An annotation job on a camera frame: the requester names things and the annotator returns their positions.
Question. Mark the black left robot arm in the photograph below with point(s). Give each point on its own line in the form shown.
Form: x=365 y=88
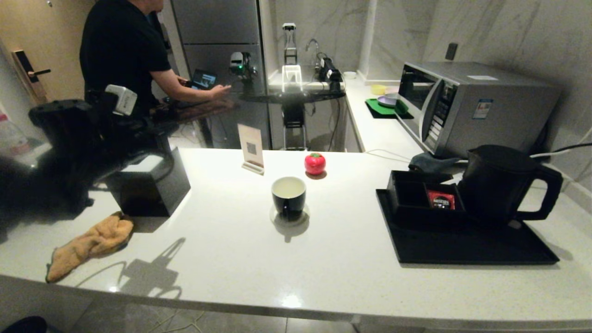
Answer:
x=55 y=162

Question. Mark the black round platform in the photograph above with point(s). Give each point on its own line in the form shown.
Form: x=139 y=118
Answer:
x=296 y=96

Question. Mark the red coffee sachet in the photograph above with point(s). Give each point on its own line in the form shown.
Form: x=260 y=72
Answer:
x=440 y=200

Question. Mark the silver microwave oven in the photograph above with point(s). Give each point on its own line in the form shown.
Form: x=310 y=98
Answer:
x=499 y=113

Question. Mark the yellow bowl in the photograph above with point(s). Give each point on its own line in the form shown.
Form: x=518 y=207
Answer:
x=379 y=89

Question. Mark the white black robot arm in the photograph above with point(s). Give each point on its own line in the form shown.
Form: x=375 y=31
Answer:
x=329 y=71

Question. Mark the black electronic door lock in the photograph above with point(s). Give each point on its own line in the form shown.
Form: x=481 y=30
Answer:
x=27 y=69

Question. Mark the open laptop blue screen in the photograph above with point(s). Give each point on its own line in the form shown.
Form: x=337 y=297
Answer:
x=204 y=79

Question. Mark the person in black shirt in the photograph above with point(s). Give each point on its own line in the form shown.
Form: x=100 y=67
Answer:
x=120 y=55

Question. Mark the brown wooden desk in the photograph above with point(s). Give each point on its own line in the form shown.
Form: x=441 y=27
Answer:
x=203 y=110

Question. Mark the chrome kitchen faucet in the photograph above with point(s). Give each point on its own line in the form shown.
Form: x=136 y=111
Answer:
x=314 y=46

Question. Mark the black rounded object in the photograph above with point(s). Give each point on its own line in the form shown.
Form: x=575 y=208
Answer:
x=23 y=324

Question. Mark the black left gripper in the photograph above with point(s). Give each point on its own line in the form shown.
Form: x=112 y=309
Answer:
x=127 y=138

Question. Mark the black compartment organizer box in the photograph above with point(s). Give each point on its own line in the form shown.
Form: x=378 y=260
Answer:
x=407 y=199

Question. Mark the glowing white frame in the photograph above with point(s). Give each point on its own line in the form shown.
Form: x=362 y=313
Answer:
x=292 y=68

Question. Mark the dark wall outlet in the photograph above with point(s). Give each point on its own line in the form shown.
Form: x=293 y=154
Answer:
x=452 y=51

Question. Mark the black glossy tissue box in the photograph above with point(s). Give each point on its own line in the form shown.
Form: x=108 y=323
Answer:
x=152 y=189

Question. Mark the black mug white inside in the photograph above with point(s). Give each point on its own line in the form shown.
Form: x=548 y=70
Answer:
x=289 y=200

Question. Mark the black electric kettle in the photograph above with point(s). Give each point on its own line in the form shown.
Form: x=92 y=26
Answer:
x=499 y=185

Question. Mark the orange terry cloth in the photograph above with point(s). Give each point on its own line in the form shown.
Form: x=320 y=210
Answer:
x=88 y=245

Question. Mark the black robot torso column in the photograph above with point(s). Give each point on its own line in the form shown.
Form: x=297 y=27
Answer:
x=294 y=121

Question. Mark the purple bowl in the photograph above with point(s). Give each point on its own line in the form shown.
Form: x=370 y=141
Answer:
x=388 y=100

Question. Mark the dark grey cloth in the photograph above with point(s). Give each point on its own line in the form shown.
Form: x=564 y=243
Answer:
x=432 y=163

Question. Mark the person's right hand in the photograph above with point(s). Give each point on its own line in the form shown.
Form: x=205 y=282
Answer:
x=220 y=91

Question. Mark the stainless steel refrigerator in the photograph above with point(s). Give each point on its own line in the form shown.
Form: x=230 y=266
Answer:
x=217 y=23

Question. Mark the green mat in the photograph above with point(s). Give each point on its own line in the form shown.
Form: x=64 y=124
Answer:
x=379 y=107

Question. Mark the black serving tray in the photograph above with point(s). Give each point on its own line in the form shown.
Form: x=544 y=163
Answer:
x=462 y=249

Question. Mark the grey upright robot arm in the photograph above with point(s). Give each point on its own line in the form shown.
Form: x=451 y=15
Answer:
x=290 y=44

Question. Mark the clear plastic bottle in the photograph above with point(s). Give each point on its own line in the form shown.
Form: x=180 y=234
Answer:
x=11 y=136

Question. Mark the QR code sign card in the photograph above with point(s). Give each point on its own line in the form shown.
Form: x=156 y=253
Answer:
x=251 y=146

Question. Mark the red tomato shaped timer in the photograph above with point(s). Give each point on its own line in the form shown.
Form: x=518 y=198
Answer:
x=315 y=163

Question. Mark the person's left hand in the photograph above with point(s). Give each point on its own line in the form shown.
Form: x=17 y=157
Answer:
x=183 y=81

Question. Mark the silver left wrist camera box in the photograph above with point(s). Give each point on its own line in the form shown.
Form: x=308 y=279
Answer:
x=121 y=99

